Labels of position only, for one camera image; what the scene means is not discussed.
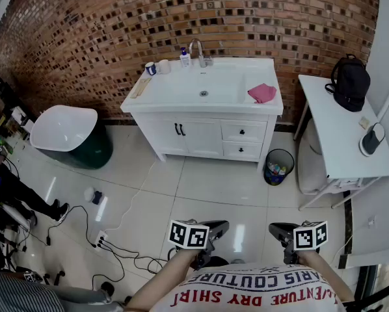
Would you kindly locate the black backpack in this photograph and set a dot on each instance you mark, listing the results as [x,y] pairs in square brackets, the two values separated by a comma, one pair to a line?
[350,86]

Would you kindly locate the pink cloth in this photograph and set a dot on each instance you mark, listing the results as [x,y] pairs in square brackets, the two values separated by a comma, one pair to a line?
[262,93]

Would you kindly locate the white-topped green pedestal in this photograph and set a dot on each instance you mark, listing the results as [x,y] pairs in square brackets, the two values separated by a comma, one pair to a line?
[64,128]

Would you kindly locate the white wall outlet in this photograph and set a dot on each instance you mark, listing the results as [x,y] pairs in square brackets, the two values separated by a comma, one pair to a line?
[372,223]

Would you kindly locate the person's left forearm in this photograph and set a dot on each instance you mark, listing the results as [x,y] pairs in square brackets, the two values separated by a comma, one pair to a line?
[162,278]

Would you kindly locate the cluttered dark shelf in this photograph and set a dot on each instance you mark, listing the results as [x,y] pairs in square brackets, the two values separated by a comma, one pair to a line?
[2,109]

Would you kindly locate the blue mug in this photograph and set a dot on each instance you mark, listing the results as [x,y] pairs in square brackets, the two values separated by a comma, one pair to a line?
[151,69]

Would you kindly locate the person's white printed shirt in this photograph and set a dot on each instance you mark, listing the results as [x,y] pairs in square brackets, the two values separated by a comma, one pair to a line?
[246,291]

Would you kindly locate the person's right forearm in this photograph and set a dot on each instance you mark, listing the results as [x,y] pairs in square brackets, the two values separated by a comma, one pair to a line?
[324,271]

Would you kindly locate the white cup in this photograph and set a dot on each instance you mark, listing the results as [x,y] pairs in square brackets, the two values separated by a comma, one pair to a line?
[164,67]

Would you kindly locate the white pump bottle blue cap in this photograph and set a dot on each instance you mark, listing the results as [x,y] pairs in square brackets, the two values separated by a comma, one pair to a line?
[185,59]

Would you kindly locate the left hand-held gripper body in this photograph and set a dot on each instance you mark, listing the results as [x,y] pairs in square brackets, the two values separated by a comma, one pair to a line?
[188,236]

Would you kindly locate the colourful crumpled rubbish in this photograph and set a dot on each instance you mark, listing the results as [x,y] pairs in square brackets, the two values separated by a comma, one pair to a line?
[276,171]

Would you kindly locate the white vanity sink cabinet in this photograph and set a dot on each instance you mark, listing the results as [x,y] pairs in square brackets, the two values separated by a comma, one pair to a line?
[181,89]

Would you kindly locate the chrome faucet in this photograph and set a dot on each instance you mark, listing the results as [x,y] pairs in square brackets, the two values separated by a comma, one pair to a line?
[201,58]

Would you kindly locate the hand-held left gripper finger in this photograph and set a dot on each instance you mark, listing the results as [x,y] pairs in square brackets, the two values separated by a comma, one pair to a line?
[219,233]
[219,224]

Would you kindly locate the white power strip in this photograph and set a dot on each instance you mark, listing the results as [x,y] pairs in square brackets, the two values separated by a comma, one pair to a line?
[101,239]

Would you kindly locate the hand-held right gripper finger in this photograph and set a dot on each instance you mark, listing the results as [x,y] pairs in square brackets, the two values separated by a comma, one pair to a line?
[284,229]
[282,240]

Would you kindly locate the small beige card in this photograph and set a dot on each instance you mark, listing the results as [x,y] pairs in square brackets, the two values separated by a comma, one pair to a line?
[364,123]

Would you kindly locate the black metal door frame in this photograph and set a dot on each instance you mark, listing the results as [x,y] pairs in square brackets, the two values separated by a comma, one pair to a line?
[367,281]

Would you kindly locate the black mesh trash bin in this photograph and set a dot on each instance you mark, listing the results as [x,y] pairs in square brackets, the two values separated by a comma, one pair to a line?
[287,161]

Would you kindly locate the dark blue cloth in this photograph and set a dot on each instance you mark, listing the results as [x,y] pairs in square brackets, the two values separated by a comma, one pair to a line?
[98,198]

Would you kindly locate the white side table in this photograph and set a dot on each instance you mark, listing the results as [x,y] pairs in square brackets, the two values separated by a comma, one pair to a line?
[337,135]

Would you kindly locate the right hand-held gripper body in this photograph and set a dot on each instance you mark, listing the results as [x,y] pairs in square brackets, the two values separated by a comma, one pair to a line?
[306,239]

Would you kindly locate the metal sink drain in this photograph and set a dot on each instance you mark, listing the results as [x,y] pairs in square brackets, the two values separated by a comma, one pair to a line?
[203,93]

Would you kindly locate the white crumpled cloth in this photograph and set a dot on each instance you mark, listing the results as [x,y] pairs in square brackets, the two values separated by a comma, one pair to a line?
[88,193]

